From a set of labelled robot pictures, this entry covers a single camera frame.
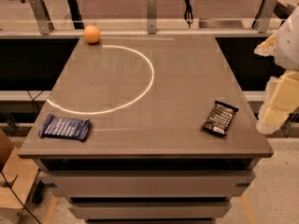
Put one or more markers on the grey drawer cabinet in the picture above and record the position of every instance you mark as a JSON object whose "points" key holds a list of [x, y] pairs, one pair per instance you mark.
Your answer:
{"points": [[148, 197]]}

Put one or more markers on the orange ball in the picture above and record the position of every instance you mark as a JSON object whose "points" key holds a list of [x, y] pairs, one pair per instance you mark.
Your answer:
{"points": [[92, 34]]}

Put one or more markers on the cardboard box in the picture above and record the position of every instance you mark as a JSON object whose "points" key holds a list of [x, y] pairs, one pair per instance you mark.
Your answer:
{"points": [[17, 178]]}

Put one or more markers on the metal rail barrier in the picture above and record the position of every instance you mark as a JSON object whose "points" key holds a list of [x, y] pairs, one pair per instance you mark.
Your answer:
{"points": [[80, 32]]}

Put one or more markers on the metal bracket post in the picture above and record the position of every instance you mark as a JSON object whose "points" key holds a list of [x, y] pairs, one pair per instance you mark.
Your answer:
{"points": [[152, 16], [265, 15], [42, 16]]}

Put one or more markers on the right metal bracket post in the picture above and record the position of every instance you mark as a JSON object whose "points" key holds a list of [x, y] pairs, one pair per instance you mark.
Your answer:
{"points": [[265, 15]]}

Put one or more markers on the black rxbar wrapper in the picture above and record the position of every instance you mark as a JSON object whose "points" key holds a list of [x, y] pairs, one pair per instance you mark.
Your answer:
{"points": [[219, 118]]}

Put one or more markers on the left metal bracket post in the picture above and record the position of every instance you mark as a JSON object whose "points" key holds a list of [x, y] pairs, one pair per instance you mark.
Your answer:
{"points": [[42, 16]]}

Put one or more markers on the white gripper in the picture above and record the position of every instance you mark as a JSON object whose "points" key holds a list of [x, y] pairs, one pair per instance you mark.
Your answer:
{"points": [[289, 44]]}

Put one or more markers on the blue rxbar blueberry wrapper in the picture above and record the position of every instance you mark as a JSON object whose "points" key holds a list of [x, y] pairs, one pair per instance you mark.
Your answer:
{"points": [[65, 128]]}

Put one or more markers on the middle metal bracket post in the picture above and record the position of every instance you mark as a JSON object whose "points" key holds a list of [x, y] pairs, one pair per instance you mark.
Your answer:
{"points": [[152, 16]]}

